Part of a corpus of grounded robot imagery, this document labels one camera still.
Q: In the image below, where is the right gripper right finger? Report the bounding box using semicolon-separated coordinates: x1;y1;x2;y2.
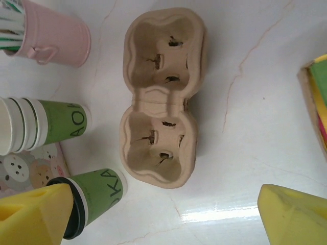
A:
256;183;327;245

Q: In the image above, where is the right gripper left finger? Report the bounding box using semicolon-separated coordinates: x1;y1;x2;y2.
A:
0;183;74;245

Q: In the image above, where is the animal print paper gift bag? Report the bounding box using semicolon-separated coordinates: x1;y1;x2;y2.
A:
0;142;69;199

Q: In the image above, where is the green paper cup black lid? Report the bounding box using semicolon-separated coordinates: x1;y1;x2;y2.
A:
47;167;128;240

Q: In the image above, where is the brown pulp cup carrier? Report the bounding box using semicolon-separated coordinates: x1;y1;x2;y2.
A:
120;11;207;189

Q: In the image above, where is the tan tipped wrapped straw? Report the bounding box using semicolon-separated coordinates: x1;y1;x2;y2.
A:
0;24;25;49

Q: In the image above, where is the pink metal straw bucket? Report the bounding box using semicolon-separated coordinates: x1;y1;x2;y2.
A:
4;0;92;68

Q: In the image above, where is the green white wrapped straw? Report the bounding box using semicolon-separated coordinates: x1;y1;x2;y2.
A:
0;0;25;16

